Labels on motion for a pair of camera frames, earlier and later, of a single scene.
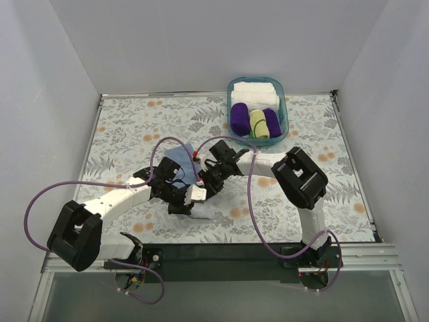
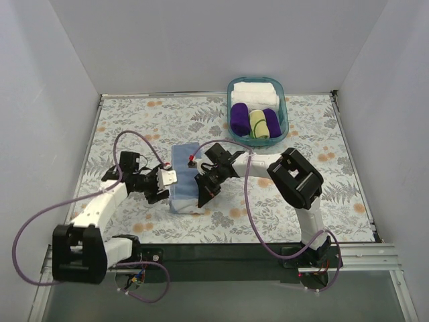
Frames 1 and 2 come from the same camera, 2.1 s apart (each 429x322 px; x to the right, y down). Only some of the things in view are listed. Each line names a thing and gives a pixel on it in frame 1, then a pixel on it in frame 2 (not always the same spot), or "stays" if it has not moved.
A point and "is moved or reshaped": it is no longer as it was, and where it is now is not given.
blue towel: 181,155 is moved or reshaped
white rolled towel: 257,95 stays
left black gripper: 179,200 to 154,189
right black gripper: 210,181 stays
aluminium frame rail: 355,257 stays
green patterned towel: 258,125 stays
